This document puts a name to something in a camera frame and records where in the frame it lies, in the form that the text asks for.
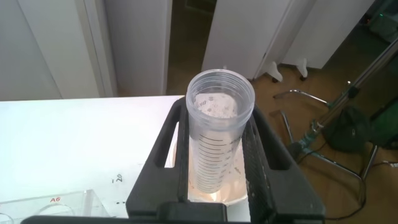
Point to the white folding screen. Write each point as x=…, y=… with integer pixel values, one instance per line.
x=248, y=31
x=62, y=46

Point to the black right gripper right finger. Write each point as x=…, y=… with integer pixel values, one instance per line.
x=280, y=186

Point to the dark green round bag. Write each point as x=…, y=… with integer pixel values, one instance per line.
x=346, y=130

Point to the brown metal tripod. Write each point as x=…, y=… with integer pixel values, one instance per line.
x=357, y=90

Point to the test tube with whitish liquid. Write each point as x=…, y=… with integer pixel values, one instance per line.
x=214, y=149

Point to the blue white paper cup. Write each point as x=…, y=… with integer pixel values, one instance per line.
x=237, y=186

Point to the clear acrylic test tube rack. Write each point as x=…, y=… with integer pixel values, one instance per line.
x=62, y=207

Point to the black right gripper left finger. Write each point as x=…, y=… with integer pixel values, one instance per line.
x=158, y=180

